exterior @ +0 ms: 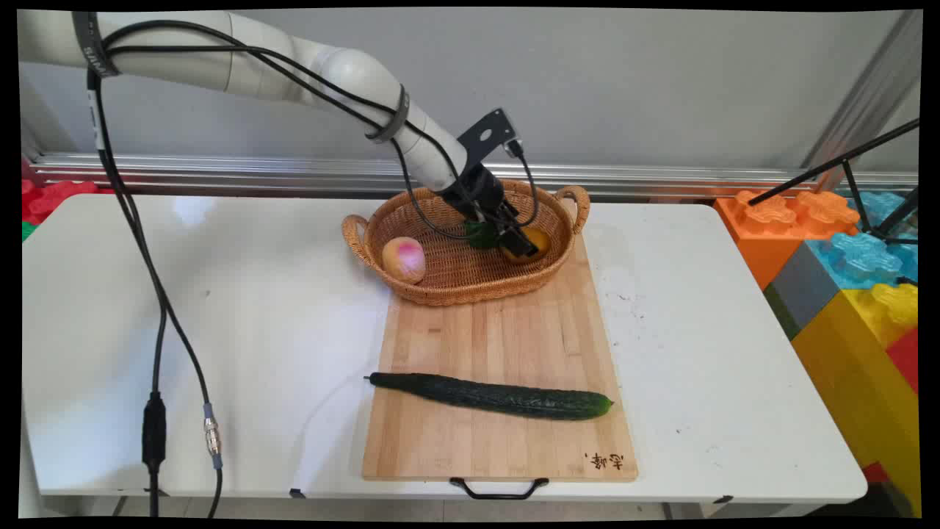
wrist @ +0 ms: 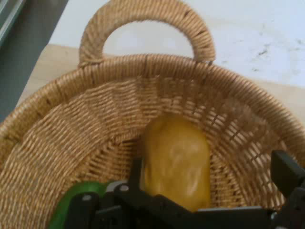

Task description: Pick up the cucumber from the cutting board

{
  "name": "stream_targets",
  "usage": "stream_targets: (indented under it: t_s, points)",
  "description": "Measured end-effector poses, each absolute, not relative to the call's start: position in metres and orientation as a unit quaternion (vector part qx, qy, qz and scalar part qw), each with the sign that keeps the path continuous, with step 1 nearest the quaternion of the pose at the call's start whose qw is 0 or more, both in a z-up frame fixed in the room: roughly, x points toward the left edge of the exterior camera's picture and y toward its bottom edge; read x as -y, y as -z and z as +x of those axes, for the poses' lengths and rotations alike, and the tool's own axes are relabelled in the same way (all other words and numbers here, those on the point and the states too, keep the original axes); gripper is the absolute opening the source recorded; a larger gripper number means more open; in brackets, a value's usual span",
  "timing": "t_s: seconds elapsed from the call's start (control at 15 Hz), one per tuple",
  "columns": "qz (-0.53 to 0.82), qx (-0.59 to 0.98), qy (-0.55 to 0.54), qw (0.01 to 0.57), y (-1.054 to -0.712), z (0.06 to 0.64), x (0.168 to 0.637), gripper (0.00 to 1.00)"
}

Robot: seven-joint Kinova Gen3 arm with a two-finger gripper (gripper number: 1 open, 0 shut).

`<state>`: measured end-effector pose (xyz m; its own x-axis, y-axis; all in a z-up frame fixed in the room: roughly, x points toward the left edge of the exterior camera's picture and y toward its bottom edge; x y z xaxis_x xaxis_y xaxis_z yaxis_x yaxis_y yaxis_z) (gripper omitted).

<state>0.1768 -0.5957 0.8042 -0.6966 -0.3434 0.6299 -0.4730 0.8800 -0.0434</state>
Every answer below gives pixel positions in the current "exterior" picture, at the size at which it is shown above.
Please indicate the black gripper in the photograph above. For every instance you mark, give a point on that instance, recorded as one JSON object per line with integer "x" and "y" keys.
{"x": 476, "y": 192}

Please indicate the long dark green cucumber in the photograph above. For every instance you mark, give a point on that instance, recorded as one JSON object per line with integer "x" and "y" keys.
{"x": 499, "y": 397}

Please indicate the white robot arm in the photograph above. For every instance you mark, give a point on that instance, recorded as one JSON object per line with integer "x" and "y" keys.
{"x": 352, "y": 73}

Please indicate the orange yellow fruit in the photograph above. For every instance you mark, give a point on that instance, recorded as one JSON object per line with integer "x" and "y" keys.
{"x": 542, "y": 239}

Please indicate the small green vegetable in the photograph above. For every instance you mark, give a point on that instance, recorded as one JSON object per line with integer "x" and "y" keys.
{"x": 481, "y": 235}

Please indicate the woven wicker basket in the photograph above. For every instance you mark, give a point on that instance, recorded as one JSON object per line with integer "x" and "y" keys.
{"x": 455, "y": 283}

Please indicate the wooden cutting board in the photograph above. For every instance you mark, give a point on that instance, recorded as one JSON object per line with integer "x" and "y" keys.
{"x": 499, "y": 338}

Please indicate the pink yellow peach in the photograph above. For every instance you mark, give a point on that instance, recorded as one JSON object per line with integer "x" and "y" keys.
{"x": 404, "y": 259}

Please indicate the orange foam block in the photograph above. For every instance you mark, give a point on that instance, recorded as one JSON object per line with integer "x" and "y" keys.
{"x": 764, "y": 228}

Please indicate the grey foam block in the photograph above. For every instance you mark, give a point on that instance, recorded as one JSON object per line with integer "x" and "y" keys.
{"x": 802, "y": 290}

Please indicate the black tripod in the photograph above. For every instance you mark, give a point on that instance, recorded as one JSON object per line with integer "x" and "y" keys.
{"x": 844, "y": 158}

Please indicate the blue foam block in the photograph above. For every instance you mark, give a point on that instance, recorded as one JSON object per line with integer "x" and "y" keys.
{"x": 863, "y": 257}

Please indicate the red foam block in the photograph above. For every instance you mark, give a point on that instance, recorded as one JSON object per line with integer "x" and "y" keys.
{"x": 905, "y": 356}
{"x": 59, "y": 195}

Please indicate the green foam block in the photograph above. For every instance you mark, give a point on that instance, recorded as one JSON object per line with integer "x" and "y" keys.
{"x": 28, "y": 230}

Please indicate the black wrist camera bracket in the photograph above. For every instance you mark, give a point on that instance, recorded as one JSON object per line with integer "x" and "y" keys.
{"x": 486, "y": 132}

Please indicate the aluminium rail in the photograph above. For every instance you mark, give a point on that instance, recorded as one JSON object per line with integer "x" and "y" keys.
{"x": 220, "y": 170}

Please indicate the aluminium post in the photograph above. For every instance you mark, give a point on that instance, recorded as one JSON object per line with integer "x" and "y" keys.
{"x": 866, "y": 95}

